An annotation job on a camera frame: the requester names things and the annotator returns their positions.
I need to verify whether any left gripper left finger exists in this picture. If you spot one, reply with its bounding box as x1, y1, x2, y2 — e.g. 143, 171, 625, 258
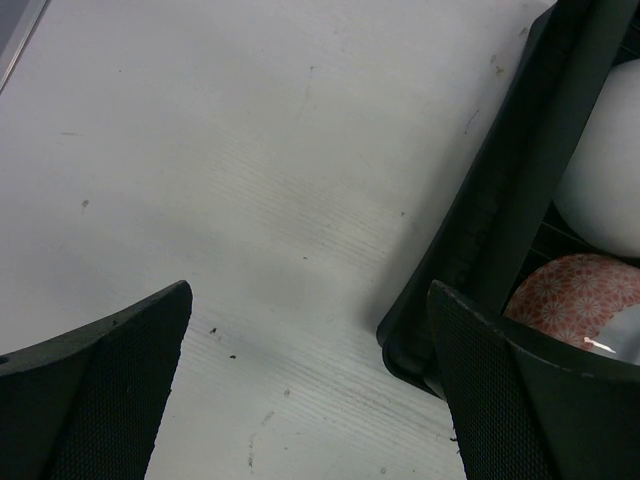
1, 281, 193, 479

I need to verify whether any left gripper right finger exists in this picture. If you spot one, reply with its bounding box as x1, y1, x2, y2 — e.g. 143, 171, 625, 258
427, 281, 639, 479

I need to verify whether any black dish rack tray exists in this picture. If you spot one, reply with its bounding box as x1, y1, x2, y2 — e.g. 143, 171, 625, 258
376, 1, 639, 397

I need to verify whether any red patterned bowl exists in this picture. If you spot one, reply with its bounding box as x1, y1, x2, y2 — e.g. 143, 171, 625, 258
504, 254, 639, 365

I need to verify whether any white bowl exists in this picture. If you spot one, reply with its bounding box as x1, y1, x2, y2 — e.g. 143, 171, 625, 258
554, 60, 639, 258

